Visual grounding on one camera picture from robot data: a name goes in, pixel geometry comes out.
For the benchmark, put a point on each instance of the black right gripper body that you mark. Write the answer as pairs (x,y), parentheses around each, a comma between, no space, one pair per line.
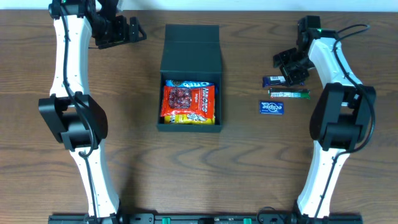
(289,66)

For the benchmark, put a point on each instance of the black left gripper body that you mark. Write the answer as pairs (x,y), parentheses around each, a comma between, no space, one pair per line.
(125,30)

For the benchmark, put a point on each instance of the dark blue candy bar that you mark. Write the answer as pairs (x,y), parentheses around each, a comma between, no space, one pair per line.
(280,81)

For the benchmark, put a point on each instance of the green and white candy bar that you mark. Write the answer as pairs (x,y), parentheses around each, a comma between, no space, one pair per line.
(289,93)

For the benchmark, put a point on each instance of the blue Eclipse gum pack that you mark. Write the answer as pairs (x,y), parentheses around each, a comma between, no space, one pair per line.
(271,107)

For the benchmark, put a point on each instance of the black gift box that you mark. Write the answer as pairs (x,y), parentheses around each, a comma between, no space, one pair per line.
(192,53)

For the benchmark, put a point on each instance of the blue Oreo cookie pack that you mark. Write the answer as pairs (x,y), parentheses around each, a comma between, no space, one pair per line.
(187,84)

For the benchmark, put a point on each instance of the red snack bag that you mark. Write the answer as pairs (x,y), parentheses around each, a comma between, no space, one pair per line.
(198,101)

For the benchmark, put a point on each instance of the yellow sunflower seed bag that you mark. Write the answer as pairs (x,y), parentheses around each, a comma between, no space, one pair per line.
(188,119)

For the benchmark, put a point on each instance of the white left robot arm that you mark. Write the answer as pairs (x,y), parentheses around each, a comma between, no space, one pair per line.
(72,115)

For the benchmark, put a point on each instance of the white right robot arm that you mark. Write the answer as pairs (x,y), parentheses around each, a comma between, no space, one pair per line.
(342,122)

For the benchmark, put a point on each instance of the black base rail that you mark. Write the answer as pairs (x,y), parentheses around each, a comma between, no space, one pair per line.
(148,218)

